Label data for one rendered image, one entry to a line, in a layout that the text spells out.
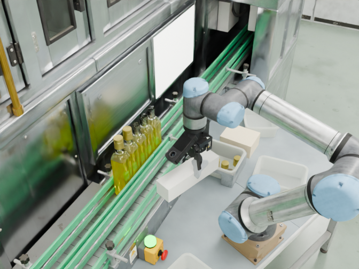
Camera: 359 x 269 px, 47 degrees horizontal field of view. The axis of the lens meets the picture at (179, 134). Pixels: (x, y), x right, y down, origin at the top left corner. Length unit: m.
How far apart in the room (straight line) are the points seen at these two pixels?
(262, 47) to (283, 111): 1.17
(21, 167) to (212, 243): 0.77
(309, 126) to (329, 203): 0.24
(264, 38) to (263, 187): 1.10
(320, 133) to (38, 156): 0.88
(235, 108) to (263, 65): 1.27
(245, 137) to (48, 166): 0.95
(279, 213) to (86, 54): 0.81
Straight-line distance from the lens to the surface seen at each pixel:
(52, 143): 1.47
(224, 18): 2.52
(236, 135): 2.02
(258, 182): 1.46
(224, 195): 1.84
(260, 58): 2.41
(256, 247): 1.57
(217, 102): 1.19
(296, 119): 1.23
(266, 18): 2.30
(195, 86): 1.21
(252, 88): 1.27
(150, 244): 1.55
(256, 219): 1.32
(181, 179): 1.39
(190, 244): 1.67
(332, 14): 5.20
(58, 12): 1.36
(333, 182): 1.07
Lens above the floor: 2.11
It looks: 40 degrees down
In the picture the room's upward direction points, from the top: straight up
